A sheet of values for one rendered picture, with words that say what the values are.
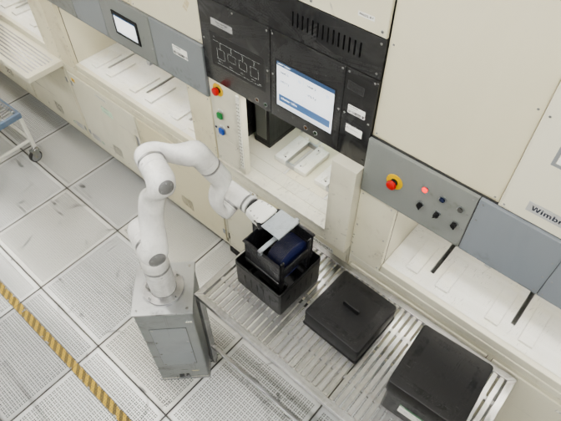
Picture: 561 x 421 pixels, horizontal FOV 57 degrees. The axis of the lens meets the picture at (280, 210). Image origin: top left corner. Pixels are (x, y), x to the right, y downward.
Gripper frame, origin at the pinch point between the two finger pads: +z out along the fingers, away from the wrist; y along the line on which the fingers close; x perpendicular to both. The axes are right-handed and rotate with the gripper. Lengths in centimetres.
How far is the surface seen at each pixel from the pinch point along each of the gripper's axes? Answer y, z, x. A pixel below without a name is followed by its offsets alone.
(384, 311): -15, 48, -31
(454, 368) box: -5, 84, -16
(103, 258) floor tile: 32, -128, -118
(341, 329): 4, 40, -31
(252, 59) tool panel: -29, -42, 45
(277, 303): 13.5, 11.8, -31.5
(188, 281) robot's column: 29, -31, -41
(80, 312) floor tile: 65, -105, -118
